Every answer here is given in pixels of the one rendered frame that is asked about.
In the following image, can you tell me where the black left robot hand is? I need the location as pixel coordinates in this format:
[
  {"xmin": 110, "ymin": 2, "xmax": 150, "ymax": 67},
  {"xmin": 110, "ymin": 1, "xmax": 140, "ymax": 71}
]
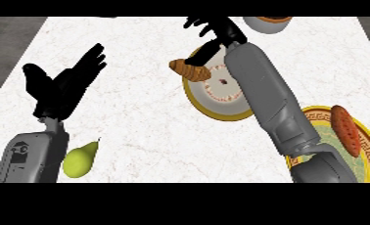
[{"xmin": 23, "ymin": 42, "xmax": 108, "ymax": 121}]

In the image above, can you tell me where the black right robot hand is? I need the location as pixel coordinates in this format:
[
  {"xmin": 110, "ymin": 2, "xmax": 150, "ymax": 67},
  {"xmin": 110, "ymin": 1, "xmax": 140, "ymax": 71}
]
[{"xmin": 182, "ymin": 17, "xmax": 249, "ymax": 67}]

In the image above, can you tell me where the grey bowl with orange inside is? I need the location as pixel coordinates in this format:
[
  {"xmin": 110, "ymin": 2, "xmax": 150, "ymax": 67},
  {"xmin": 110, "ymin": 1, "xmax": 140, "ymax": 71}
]
[{"xmin": 242, "ymin": 17, "xmax": 293, "ymax": 35}]

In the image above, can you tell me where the brown croissant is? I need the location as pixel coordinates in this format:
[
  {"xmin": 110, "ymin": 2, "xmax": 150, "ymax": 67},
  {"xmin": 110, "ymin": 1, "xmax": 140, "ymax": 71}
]
[{"xmin": 168, "ymin": 58, "xmax": 215, "ymax": 83}]

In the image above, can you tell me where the white plate with yellow rim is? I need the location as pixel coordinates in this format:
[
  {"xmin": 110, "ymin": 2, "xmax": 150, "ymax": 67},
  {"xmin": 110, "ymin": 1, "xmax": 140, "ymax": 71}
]
[{"xmin": 181, "ymin": 44, "xmax": 256, "ymax": 122}]

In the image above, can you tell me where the yellow patterned plate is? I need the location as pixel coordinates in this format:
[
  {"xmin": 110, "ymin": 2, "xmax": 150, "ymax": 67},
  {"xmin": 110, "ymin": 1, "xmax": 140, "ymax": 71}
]
[{"xmin": 285, "ymin": 105, "xmax": 370, "ymax": 184}]

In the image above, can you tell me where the green pear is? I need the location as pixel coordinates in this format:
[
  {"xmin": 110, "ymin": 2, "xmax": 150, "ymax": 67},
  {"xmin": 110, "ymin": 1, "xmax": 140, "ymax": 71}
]
[{"xmin": 63, "ymin": 138, "xmax": 101, "ymax": 179}]

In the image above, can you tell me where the reddish brown sausage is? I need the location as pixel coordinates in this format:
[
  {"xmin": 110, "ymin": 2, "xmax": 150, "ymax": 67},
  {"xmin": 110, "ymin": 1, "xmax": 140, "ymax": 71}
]
[{"xmin": 330, "ymin": 105, "xmax": 363, "ymax": 158}]

